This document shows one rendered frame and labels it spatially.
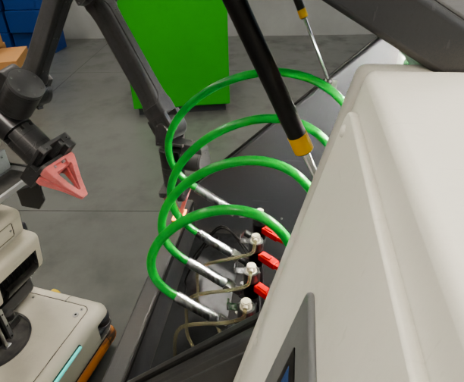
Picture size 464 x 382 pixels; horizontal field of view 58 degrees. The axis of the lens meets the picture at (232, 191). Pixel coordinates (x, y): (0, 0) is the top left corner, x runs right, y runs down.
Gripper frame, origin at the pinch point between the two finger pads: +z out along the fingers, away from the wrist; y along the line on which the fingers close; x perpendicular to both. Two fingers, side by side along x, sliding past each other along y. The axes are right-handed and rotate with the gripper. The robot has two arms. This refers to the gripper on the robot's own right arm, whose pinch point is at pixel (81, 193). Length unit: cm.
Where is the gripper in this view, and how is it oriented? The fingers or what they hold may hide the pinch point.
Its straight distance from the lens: 77.8
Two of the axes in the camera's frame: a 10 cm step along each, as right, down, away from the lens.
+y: 6.2, -4.7, -6.3
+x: 3.9, -5.1, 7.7
